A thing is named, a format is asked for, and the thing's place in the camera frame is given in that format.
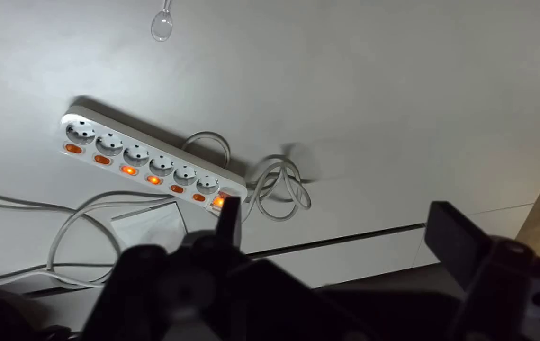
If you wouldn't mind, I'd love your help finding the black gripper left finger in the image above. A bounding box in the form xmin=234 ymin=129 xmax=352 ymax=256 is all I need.
xmin=81 ymin=197 xmax=244 ymax=341

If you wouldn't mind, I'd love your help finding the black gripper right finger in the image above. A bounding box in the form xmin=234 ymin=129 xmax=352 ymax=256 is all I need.
xmin=424 ymin=201 xmax=540 ymax=341

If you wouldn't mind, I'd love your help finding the white six-socket power strip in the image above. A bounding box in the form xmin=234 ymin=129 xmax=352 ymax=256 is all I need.
xmin=58 ymin=106 xmax=247 ymax=212

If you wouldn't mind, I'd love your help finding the clear plastic spoon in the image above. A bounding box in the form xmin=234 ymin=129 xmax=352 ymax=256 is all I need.
xmin=149 ymin=0 xmax=174 ymax=42

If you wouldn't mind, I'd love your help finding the white power cable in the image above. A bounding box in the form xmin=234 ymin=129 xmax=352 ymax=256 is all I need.
xmin=0 ymin=129 xmax=314 ymax=294

